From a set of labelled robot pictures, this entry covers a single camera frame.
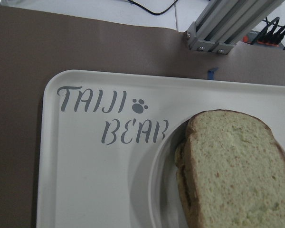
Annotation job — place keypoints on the white round plate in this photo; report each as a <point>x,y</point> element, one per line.
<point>163,197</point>

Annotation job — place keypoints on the bread slice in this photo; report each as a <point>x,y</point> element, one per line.
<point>235,170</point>
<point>182,182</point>

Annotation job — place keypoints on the white bear serving tray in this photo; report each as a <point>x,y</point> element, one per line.
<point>101,131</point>

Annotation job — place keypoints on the aluminium frame post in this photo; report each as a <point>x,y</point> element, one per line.
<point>223,23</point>

